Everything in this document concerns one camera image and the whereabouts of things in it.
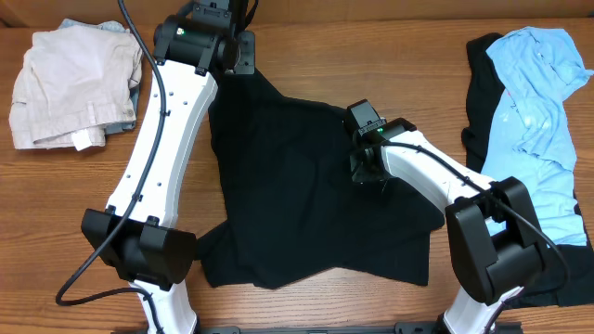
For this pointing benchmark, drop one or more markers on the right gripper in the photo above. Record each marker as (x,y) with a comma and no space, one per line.
(359,174)

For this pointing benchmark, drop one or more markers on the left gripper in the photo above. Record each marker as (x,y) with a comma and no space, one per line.
(246,61)

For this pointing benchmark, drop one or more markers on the black t-shirt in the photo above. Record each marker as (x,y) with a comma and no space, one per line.
(292,208)

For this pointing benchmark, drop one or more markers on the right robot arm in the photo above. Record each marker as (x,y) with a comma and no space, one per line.
(496,243)

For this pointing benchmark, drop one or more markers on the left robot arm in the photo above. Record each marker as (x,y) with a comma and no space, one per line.
(136,234)

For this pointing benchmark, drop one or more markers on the light blue folded garment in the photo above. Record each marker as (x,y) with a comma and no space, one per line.
(111,26)

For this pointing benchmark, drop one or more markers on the light blue t-shirt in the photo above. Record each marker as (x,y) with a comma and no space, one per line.
(529,136)

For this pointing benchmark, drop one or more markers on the beige folded shorts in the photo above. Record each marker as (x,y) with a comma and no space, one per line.
(74,82)

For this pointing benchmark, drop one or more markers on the black garment under pile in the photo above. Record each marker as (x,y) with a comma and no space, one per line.
(484,94)

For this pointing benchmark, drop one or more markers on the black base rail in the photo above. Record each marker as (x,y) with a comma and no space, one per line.
(320,330)

